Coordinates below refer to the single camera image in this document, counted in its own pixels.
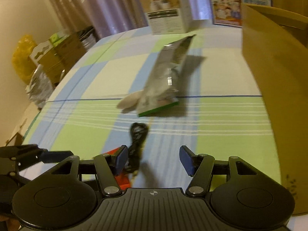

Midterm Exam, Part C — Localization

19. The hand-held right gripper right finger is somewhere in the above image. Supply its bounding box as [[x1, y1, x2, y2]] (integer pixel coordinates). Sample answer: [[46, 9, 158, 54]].
[[179, 146, 264, 196]]

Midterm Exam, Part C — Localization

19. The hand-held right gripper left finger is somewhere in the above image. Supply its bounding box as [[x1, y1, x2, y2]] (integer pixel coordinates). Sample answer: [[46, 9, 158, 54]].
[[44, 145, 129, 196]]

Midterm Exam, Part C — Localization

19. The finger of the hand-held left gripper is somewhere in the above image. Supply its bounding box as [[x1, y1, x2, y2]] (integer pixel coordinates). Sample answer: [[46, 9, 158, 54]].
[[14, 144, 74, 172]]

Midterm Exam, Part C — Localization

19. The black cable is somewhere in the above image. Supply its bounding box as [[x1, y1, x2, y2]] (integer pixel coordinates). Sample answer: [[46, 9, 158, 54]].
[[126, 122, 150, 181]]

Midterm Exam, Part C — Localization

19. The red snack packet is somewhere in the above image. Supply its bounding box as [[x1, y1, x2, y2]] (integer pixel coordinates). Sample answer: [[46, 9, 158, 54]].
[[106, 149, 132, 190]]

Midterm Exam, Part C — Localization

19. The silver foil pouch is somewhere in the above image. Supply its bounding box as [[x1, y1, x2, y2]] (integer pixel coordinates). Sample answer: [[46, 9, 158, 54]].
[[137, 34, 196, 118]]

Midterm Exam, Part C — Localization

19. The brown cardboard box container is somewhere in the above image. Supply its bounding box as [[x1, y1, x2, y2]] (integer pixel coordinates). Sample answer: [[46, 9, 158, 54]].
[[241, 3, 308, 217]]

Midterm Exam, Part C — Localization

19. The beige oval pad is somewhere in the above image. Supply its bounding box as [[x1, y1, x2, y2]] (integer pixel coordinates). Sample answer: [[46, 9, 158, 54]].
[[117, 92, 142, 113]]

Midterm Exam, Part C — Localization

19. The crinkled silver bag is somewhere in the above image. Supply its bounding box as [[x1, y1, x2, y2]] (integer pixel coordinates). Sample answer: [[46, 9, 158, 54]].
[[25, 65, 55, 109]]

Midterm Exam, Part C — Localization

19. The checked tablecloth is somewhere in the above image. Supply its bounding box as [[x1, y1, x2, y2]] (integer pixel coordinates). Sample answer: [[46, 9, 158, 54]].
[[23, 24, 282, 190]]

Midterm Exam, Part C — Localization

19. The plain brown cardboard box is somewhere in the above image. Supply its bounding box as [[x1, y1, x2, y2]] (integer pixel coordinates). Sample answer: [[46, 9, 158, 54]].
[[44, 35, 87, 85]]

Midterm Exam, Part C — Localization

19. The white green cardboard box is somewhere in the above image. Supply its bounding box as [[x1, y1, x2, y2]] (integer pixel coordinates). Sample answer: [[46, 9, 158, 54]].
[[29, 41, 57, 66]]

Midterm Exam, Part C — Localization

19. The yellow plastic bag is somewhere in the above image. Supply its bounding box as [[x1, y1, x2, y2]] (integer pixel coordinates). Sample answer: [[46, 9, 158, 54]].
[[12, 35, 38, 85]]

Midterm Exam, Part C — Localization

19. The green white small box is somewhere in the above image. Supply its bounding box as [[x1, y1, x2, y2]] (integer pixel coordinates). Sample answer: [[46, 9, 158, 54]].
[[49, 30, 69, 48]]

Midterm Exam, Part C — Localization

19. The white striped bag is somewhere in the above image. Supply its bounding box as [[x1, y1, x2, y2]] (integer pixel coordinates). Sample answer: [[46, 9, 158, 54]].
[[80, 26, 101, 51]]

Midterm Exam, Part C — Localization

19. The beige white product box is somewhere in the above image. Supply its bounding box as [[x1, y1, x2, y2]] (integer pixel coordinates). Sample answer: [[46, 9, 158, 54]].
[[138, 0, 193, 35]]

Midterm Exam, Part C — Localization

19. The pale curtain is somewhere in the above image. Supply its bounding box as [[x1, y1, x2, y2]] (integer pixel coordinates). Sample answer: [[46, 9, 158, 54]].
[[41, 0, 217, 40]]

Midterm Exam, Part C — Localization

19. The blue printed carton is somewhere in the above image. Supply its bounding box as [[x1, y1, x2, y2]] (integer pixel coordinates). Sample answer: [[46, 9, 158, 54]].
[[207, 0, 272, 27]]

